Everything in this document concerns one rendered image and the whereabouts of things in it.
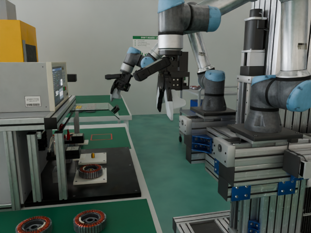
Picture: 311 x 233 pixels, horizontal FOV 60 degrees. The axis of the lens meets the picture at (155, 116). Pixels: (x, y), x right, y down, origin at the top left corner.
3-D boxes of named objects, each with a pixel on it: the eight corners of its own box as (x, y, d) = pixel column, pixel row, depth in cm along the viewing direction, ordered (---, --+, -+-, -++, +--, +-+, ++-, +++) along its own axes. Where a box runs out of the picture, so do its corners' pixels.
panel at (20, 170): (54, 150, 170) (50, 103, 164) (23, 203, 106) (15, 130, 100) (52, 150, 170) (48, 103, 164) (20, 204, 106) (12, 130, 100)
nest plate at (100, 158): (106, 154, 163) (106, 152, 163) (106, 163, 148) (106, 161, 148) (80, 156, 160) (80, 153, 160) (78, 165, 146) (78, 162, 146)
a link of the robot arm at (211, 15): (204, 10, 90) (174, 8, 86) (224, 3, 80) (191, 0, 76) (203, 34, 92) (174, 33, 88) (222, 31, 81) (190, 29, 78)
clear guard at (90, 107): (117, 111, 172) (117, 102, 171) (119, 119, 149) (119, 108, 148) (64, 113, 166) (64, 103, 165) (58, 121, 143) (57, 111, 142)
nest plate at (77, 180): (106, 169, 140) (106, 167, 139) (106, 182, 125) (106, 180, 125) (76, 172, 137) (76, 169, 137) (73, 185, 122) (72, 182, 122)
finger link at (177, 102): (190, 115, 76) (184, 87, 79) (170, 116, 75) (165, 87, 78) (187, 120, 79) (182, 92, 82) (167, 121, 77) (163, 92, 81)
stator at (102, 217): (99, 214, 103) (98, 205, 102) (111, 229, 94) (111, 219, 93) (69, 223, 97) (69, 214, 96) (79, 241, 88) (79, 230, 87)
